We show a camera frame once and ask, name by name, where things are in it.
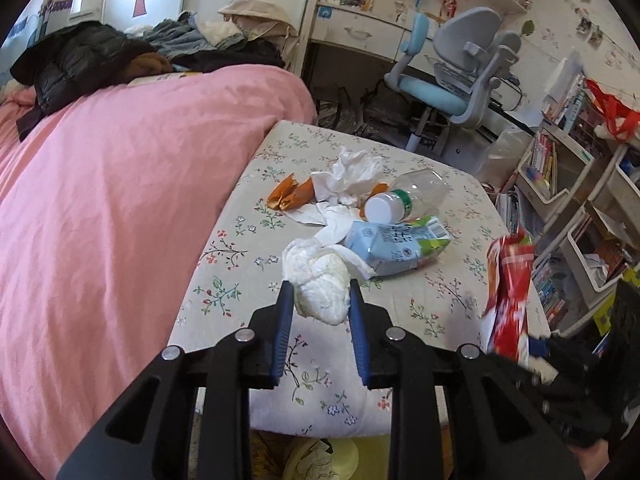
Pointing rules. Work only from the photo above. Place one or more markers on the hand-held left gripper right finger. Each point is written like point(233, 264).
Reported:
point(360, 340)

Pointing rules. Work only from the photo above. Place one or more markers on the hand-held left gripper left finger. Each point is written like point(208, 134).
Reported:
point(281, 330)

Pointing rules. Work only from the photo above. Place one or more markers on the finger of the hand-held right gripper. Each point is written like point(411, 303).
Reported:
point(539, 349)

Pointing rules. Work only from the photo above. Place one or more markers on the thick white tissue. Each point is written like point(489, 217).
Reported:
point(320, 285)

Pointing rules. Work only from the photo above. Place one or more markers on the red snack packet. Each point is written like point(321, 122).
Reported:
point(510, 290)

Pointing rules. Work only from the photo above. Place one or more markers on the light blue milk carton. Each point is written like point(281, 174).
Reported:
point(395, 245)

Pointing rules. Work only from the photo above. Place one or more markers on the yellow trash bin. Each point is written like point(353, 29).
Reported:
point(370, 460)

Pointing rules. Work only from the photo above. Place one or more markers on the large orange peel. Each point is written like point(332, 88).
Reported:
point(290, 194)

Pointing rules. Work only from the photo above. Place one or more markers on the person's right forearm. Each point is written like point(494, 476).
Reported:
point(592, 465)

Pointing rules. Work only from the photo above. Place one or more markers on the small orange peel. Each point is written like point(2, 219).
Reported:
point(378, 190)

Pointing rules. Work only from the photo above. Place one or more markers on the clear plastic bottle white cap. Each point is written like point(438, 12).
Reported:
point(415, 192)

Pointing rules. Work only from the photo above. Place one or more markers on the large crumpled white tissue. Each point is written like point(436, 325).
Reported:
point(350, 175)

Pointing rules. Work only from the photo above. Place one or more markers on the white book rack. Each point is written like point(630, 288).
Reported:
point(575, 185)

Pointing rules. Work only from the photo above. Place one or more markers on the pink blanket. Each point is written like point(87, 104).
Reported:
point(125, 210)

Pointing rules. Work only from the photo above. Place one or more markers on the clear plastic bag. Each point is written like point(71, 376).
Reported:
point(505, 155)

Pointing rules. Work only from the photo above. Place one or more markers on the plastic bags under desk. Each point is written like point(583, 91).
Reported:
point(350, 110)

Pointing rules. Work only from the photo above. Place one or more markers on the red bag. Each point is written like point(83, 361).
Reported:
point(612, 110)

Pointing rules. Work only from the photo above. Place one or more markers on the stack of upright books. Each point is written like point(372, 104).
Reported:
point(567, 95)

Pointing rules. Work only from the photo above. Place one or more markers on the black garment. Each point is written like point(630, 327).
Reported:
point(230, 60)

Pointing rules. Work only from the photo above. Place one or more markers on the yellow and white book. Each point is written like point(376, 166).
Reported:
point(165, 78)

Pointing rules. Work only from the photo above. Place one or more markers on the brown garment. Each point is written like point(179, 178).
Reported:
point(150, 66)

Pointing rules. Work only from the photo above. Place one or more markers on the grey and blue desk chair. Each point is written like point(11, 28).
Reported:
point(465, 60)

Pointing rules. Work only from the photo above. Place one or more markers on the white desk with shelves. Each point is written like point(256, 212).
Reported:
point(360, 35)

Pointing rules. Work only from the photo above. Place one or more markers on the white garment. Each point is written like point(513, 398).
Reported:
point(220, 31)

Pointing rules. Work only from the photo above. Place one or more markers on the denim garment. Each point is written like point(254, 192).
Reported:
point(175, 35)

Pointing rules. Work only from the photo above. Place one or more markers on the black puffer jacket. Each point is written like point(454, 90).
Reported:
point(75, 70)

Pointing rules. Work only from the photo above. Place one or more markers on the blue printed curtain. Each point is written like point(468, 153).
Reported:
point(35, 20)

